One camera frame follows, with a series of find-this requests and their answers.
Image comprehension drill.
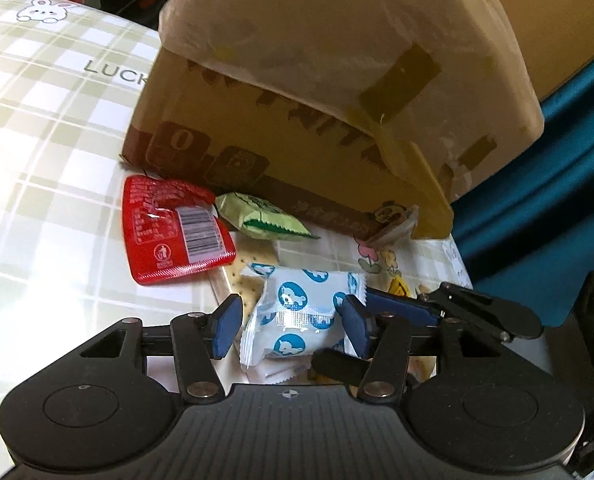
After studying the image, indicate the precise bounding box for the plain white snack packet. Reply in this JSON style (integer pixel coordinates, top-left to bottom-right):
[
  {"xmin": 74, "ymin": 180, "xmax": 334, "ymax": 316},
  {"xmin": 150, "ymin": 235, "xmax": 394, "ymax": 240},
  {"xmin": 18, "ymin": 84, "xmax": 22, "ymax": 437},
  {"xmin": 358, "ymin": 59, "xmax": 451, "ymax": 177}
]
[{"xmin": 249, "ymin": 355, "xmax": 324, "ymax": 386}]

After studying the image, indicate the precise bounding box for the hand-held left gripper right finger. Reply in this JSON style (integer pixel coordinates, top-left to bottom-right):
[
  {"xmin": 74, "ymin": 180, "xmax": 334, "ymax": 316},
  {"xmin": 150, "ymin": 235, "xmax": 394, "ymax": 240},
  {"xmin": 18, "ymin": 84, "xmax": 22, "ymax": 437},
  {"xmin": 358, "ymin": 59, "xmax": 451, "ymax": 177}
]
[{"xmin": 341, "ymin": 294, "xmax": 548, "ymax": 406}]

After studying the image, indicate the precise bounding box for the checked tablecloth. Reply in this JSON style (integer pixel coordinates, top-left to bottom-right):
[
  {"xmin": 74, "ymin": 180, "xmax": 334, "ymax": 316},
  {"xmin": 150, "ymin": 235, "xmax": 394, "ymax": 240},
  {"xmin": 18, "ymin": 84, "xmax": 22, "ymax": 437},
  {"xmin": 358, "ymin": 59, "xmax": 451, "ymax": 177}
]
[{"xmin": 0, "ymin": 0, "xmax": 474, "ymax": 480}]

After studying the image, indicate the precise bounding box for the green snack packet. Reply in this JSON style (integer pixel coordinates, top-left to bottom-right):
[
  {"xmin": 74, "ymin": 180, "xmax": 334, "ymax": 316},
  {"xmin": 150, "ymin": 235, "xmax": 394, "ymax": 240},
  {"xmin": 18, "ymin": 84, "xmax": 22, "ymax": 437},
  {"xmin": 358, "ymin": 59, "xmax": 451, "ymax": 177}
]
[{"xmin": 214, "ymin": 192, "xmax": 312, "ymax": 242}]

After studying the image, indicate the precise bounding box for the red snack packet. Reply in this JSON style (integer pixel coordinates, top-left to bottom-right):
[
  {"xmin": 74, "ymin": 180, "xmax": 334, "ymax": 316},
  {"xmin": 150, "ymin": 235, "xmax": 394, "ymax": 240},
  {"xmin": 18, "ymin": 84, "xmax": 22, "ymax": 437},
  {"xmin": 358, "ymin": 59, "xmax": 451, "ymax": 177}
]
[{"xmin": 122, "ymin": 175, "xmax": 238, "ymax": 286}]

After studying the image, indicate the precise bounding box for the yellow snack packet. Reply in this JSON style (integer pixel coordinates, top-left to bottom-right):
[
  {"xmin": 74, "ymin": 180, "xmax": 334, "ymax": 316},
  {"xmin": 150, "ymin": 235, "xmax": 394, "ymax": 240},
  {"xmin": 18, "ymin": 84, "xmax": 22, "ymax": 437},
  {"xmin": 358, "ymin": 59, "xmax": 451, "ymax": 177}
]
[{"xmin": 388, "ymin": 274, "xmax": 416, "ymax": 299}]

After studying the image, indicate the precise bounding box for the clear cracker packet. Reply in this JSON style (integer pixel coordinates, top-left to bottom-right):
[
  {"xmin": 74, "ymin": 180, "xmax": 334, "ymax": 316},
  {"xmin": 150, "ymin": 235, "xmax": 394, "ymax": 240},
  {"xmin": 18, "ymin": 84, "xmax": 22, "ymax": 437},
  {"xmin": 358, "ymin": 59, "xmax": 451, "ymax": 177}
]
[{"xmin": 212, "ymin": 237, "xmax": 280, "ymax": 322}]

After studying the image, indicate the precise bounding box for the brown cardboard box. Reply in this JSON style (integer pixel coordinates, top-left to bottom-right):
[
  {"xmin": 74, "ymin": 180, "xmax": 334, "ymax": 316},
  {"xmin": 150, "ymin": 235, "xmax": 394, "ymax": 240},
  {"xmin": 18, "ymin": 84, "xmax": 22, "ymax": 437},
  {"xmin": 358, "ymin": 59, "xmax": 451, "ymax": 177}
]
[{"xmin": 118, "ymin": 0, "xmax": 545, "ymax": 242}]

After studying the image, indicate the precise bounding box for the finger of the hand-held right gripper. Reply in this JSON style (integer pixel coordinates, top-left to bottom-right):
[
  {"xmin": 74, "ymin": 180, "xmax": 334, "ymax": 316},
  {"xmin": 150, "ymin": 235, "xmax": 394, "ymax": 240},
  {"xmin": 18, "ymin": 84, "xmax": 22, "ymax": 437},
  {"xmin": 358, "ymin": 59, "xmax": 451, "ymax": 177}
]
[
  {"xmin": 311, "ymin": 349, "xmax": 375, "ymax": 387},
  {"xmin": 366, "ymin": 281, "xmax": 545, "ymax": 342}
]

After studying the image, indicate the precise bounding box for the teal curtain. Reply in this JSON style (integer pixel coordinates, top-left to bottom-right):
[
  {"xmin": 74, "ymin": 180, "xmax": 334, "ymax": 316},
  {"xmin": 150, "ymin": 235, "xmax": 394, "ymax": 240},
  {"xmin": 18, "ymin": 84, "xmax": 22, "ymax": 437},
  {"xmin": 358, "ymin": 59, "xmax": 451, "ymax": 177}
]
[{"xmin": 451, "ymin": 42, "xmax": 594, "ymax": 327}]

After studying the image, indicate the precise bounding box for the white and blue snack packet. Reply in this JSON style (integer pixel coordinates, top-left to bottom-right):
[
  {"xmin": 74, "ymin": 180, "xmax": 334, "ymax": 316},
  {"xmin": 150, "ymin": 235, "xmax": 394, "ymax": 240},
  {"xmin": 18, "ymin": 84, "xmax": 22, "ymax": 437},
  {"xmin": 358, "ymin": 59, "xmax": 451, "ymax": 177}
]
[{"xmin": 238, "ymin": 262, "xmax": 368, "ymax": 372}]

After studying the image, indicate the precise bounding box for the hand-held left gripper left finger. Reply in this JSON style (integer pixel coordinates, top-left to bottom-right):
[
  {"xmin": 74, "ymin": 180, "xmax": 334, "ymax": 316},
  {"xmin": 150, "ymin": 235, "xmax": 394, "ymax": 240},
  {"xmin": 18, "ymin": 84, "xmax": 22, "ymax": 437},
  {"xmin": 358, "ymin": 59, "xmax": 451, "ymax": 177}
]
[{"xmin": 79, "ymin": 294, "xmax": 245, "ymax": 406}]

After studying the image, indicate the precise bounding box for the wooden board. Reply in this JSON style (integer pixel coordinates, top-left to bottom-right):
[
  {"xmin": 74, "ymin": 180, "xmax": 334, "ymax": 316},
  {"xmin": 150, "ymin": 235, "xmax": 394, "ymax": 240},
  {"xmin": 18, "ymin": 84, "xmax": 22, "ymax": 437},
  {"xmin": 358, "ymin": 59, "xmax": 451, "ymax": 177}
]
[{"xmin": 480, "ymin": 0, "xmax": 594, "ymax": 104}]

